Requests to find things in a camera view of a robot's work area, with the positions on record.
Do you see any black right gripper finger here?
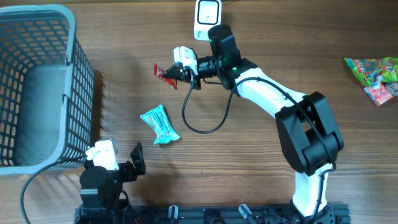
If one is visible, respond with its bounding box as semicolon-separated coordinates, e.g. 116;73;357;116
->
164;62;184;78
166;73;187;82

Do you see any red Nescafe stick sachet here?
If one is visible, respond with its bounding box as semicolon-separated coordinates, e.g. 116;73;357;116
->
154;63;177;90

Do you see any teal tissue packet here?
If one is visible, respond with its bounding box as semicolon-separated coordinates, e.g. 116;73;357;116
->
140;105;180;144

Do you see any Haribo gummy candy bag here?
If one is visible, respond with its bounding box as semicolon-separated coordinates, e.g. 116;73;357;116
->
345;57;397;87

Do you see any red white snack packet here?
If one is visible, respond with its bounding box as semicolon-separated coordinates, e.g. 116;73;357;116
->
364;84;393;106

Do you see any green lid small jar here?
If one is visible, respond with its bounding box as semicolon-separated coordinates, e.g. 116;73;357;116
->
385;82;398;96

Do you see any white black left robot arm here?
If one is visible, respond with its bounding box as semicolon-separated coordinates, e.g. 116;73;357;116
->
73;139;146;224

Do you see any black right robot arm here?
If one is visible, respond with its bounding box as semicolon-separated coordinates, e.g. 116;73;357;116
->
164;24;344;223

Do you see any white barcode scanner box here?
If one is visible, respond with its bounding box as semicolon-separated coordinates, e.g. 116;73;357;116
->
194;0;222;41

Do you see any grey plastic lattice basket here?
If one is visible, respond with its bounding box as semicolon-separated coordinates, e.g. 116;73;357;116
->
1;4;95;175

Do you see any black left camera cable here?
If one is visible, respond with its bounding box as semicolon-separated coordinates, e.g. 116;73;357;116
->
19;157;91;224

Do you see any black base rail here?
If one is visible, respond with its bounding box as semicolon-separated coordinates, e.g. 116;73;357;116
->
74;204;351;224

